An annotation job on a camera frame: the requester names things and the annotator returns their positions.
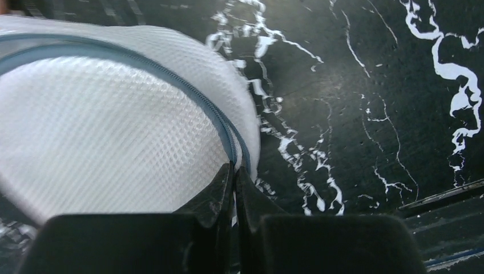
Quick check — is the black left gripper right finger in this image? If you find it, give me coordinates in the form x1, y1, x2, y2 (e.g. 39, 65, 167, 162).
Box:
235, 168, 426, 273

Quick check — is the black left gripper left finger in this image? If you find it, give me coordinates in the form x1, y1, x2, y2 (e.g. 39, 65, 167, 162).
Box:
17, 163, 235, 273

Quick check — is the white blue-trimmed mesh laundry bag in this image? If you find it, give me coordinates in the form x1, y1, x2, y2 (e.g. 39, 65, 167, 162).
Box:
1, 15, 260, 224

